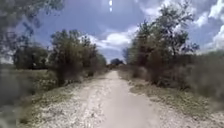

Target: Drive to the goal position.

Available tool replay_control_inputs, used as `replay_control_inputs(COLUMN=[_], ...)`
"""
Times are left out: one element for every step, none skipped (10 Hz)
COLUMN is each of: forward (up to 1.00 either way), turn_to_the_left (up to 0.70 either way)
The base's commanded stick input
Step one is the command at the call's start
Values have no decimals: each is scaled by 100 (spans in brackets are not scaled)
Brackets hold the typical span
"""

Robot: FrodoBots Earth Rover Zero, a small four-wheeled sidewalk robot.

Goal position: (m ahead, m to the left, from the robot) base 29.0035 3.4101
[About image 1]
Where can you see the pale gravel dirt path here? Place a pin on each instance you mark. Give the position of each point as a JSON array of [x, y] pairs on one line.
[[116, 103]]

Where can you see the row of trees and bushes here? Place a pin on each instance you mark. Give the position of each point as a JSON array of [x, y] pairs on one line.
[[163, 50], [68, 55]]

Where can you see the dry grass verge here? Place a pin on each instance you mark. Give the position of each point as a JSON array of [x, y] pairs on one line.
[[180, 98], [46, 100]]

